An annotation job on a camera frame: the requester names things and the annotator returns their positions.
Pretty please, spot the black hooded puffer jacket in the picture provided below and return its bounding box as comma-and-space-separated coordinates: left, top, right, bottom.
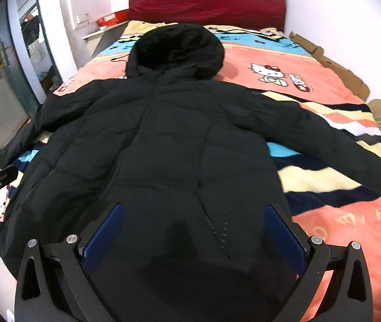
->
0, 23, 381, 322

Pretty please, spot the Hello Kitty striped blanket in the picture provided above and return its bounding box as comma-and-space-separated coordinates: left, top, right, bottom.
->
0, 20, 381, 322

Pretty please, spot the white nightstand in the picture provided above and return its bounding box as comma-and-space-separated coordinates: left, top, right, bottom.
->
82, 20, 129, 58

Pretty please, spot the brown cardboard sheet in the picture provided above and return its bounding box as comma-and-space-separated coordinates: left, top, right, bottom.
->
289, 31, 370, 101

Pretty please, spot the red box on nightstand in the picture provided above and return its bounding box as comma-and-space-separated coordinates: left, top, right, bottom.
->
97, 9, 129, 28

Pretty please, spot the dark red headboard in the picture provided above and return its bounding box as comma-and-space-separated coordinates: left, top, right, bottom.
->
129, 0, 287, 31

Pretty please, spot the teal door frame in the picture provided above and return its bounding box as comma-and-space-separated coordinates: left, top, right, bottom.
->
0, 0, 62, 117

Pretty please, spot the white wall socket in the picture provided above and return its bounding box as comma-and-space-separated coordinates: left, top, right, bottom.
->
76, 13, 90, 25

